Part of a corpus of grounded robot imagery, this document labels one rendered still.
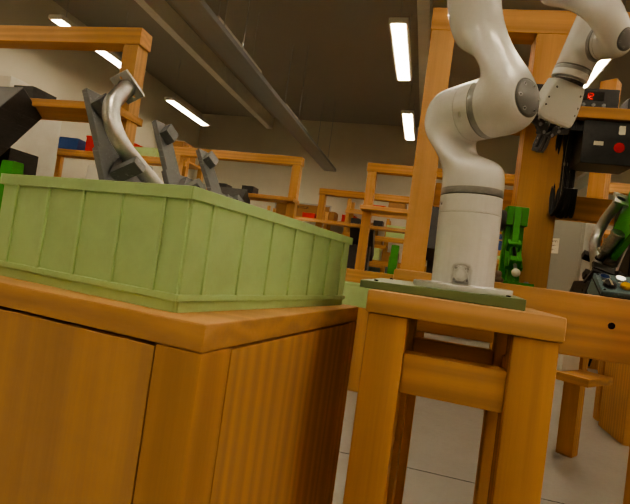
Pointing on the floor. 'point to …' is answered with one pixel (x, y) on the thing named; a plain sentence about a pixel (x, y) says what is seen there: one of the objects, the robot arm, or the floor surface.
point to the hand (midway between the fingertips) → (540, 143)
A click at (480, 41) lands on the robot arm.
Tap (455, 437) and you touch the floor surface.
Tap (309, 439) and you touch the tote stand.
